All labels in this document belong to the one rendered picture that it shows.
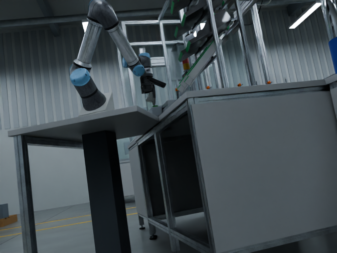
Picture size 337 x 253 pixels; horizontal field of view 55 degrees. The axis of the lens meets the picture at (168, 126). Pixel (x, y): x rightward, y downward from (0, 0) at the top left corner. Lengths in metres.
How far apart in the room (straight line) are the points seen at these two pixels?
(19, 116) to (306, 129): 9.66
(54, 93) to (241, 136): 9.38
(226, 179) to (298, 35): 11.39
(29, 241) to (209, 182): 0.95
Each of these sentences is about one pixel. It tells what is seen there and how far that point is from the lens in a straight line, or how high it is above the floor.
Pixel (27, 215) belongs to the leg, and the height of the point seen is 0.42.
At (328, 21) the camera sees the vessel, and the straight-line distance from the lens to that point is 2.19.
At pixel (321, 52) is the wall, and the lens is 12.83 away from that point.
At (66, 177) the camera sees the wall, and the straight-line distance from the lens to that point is 10.21.
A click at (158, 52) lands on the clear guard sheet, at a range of 3.76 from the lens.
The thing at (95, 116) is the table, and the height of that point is 0.85.
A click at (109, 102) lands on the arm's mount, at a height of 1.01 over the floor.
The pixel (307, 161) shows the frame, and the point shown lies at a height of 0.47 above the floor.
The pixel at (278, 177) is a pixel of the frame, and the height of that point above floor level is 0.43.
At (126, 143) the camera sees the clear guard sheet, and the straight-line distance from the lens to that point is 7.10.
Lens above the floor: 0.53
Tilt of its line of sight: 8 degrees up
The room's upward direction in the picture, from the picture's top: 9 degrees counter-clockwise
